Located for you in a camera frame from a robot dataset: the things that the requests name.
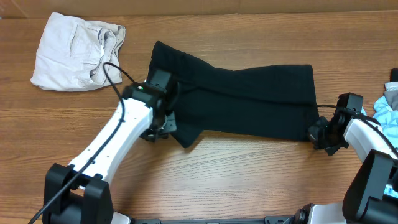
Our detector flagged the black t-shirt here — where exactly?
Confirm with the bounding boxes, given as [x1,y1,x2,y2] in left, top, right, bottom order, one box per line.
[149,41,319,147]

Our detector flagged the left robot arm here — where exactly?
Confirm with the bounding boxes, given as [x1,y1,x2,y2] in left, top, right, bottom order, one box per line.
[40,69,180,224]

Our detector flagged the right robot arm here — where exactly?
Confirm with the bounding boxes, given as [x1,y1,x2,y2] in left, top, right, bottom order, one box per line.
[286,93,397,224]

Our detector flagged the light blue crumpled garment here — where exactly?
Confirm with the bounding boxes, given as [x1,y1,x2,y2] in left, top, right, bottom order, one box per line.
[360,95,398,198]

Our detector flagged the grey garment with white band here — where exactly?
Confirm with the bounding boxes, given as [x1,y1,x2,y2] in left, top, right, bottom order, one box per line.
[384,82,398,110]

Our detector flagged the black cloth at table edge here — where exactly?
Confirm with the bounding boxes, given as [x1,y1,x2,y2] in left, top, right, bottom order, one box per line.
[390,68,398,82]

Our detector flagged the beige folded shorts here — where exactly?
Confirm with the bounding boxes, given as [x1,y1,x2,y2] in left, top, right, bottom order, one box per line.
[30,12,126,91]

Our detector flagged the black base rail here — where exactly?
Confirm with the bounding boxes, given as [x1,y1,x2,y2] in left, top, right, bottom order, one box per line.
[131,215,305,224]

